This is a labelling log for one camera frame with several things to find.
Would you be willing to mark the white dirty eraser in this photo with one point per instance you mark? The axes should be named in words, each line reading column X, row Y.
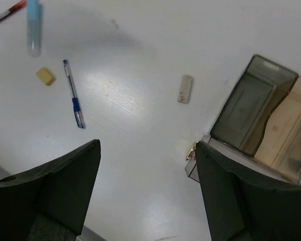
column 185, row 89

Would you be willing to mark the transparent compartment organizer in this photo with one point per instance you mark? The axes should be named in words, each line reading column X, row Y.
column 259, row 124

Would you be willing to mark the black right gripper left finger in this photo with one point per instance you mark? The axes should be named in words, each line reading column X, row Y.
column 50, row 201

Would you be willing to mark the blue pen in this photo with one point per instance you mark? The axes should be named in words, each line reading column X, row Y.
column 76, row 105

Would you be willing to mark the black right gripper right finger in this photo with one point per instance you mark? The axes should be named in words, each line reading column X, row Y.
column 242, row 204

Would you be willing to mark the yellow eraser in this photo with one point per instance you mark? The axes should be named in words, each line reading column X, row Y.
column 46, row 76

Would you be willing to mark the red pen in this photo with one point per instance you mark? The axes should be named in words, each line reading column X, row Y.
column 12, row 10

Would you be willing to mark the blue glue stick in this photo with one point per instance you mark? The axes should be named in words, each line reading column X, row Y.
column 33, row 27

